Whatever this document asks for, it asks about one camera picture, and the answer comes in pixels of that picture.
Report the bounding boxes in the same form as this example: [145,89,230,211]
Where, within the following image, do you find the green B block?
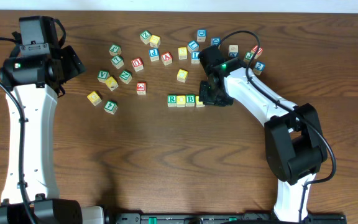
[185,95,195,107]

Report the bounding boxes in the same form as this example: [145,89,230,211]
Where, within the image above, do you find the green V block left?
[97,70,110,83]

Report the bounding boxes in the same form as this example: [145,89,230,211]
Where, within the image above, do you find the red E block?
[136,82,147,95]

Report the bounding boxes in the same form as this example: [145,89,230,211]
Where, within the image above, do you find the blue L block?
[187,40,200,53]

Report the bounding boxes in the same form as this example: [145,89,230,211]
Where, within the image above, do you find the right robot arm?
[198,45,328,223]

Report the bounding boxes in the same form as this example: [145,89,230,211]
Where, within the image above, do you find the green N block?
[119,70,132,84]

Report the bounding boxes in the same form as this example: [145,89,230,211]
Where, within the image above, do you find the yellow O block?
[176,95,186,107]
[195,95,204,108]

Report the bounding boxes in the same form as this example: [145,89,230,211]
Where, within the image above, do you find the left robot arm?
[0,16,111,224]

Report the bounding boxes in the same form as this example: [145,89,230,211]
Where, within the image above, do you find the red M block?
[251,45,264,59]

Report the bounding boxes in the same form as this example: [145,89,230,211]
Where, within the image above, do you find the yellow G block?
[87,91,102,106]

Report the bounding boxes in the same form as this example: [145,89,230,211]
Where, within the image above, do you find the blue D block right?
[211,37,221,45]

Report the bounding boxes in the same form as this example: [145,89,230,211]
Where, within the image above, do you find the green J block left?
[109,44,122,56]

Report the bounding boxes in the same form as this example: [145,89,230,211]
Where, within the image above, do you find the blue d block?
[196,29,207,42]
[211,37,221,45]

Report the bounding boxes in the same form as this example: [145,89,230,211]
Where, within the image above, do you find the blue X block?
[228,45,239,58]

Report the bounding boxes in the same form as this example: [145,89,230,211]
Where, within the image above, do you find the yellow block near Z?
[149,35,161,49]

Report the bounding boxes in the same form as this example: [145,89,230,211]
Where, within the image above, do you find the red U block left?
[131,57,144,72]

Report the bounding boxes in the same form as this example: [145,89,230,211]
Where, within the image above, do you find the green 7 block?
[111,55,124,69]

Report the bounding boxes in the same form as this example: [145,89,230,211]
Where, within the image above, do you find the green 4 block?
[104,101,117,114]

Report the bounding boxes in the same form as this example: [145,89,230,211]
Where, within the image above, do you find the blue D block top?
[196,29,207,42]

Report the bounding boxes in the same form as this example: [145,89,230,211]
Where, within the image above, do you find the red A block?
[161,52,173,66]

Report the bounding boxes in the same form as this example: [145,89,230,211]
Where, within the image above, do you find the yellow K block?
[105,77,119,91]

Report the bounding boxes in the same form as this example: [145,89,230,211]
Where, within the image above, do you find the blue P block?
[149,48,160,62]

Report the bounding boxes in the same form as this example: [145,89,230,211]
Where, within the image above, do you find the green J block right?
[244,52,254,63]

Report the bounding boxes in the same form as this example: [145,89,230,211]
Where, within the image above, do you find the yellow block centre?
[177,69,188,83]

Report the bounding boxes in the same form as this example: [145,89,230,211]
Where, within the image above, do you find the green Z block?
[140,30,152,45]

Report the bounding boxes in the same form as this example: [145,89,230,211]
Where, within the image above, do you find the green j block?
[109,44,122,56]
[244,52,254,63]

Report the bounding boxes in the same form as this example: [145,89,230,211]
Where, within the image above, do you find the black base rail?
[115,213,347,224]

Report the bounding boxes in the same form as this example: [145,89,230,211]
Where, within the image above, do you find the yellow S block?
[178,47,188,60]

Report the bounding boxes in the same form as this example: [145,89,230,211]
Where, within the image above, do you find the blue 2 block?
[252,62,265,75]

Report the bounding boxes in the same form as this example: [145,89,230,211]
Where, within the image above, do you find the green R block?
[167,95,177,107]

